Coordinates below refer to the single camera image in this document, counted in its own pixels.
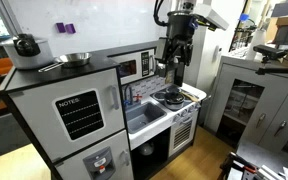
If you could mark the grey stovetop burner panel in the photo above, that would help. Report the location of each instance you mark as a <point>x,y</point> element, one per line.
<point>157,97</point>

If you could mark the grey toy stove knob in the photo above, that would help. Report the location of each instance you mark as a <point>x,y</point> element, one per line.
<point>184,113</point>
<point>177,117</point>
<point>191,109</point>
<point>197,105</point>

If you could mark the black glossy kettle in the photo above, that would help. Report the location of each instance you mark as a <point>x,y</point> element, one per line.
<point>26,45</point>

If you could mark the fridge door with dispenser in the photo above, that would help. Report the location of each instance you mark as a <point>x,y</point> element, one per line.
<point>74,166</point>

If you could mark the small beige wooden item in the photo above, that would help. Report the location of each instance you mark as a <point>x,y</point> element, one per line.
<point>169,77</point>

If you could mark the toy play kitchen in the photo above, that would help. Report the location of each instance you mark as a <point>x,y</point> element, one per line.
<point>94,66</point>

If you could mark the black notes chalkboard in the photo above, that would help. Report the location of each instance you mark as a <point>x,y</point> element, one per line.
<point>80,116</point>

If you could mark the wooden spoon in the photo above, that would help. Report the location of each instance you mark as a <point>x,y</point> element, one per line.
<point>190,96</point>

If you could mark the whiteboard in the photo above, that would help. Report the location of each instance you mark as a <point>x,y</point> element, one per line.
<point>117,20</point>

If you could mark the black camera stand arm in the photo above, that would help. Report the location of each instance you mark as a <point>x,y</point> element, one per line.
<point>280,70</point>

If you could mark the small pot with black lid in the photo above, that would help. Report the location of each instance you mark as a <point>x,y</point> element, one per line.
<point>174,99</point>

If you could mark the light grey wrist camera box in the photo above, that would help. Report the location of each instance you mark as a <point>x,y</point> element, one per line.
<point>161,49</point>

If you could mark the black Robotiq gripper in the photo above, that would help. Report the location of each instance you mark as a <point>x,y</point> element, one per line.
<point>180,28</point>

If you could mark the fridge door with chalkboard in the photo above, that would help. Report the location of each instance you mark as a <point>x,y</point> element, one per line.
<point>34,116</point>

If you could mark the steel frying pan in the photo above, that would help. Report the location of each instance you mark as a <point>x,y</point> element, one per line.
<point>75,59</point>

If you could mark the grey side table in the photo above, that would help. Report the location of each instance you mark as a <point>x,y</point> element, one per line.
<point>267,155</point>

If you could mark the dark grey floor mat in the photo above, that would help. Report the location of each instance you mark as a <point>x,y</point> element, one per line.
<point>0,136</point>

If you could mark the grey metal cabinet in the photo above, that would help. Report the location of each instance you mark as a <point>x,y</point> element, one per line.
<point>284,96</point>

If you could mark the toy microwave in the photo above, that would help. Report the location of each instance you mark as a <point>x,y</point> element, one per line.
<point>134,58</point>

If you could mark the black stereo camera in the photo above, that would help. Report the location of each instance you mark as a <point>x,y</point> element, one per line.
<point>269,50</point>

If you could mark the grey toy sink basin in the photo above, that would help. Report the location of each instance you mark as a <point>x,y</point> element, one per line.
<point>144,116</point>

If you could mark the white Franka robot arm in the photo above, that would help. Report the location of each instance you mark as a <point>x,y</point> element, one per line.
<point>214,16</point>

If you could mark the large silver cooking pot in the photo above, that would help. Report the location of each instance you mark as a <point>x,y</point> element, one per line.
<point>20,61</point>

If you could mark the grey toy water dispenser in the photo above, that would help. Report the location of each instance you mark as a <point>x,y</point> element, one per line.
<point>97,163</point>

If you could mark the purple magnet block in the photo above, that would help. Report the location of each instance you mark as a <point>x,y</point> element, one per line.
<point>70,28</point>
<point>60,27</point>

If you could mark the grey toy faucet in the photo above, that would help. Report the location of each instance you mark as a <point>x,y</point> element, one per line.
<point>130,95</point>

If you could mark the black and red tool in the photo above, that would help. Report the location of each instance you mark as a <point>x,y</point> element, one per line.
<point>237,165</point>

